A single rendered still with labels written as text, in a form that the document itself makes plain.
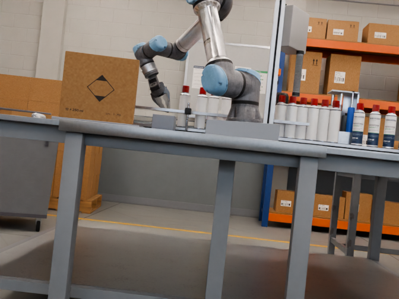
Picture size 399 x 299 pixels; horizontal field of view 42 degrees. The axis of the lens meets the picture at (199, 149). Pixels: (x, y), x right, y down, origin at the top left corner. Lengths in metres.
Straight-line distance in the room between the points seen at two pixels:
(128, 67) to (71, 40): 5.31
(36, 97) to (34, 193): 1.76
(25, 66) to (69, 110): 5.46
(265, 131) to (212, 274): 0.57
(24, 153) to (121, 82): 2.24
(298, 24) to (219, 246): 1.12
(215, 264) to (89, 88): 0.87
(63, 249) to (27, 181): 2.50
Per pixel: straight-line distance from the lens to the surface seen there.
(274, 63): 2.42
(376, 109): 2.63
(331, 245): 4.46
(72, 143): 1.83
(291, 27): 2.45
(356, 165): 1.98
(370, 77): 7.30
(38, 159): 4.31
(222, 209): 1.92
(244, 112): 2.13
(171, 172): 7.02
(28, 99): 5.90
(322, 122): 2.56
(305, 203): 1.78
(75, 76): 2.19
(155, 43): 2.50
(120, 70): 2.18
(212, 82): 2.06
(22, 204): 4.37
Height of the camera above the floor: 0.76
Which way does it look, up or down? 1 degrees up
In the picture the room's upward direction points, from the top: 6 degrees clockwise
